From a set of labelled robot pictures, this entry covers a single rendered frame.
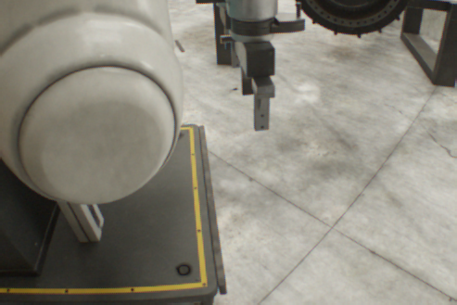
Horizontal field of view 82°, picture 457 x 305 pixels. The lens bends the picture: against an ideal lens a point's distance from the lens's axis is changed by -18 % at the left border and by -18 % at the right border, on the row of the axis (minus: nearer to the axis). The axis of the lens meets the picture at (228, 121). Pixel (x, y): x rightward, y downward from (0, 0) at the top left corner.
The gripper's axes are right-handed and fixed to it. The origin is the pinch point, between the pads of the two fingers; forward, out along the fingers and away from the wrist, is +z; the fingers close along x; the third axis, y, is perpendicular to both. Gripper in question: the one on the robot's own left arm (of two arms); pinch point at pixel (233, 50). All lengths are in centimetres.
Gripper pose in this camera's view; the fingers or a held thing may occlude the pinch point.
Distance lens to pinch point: 87.8
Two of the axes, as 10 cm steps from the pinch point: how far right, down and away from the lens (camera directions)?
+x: -1.3, -5.4, 8.3
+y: 9.9, -1.1, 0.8
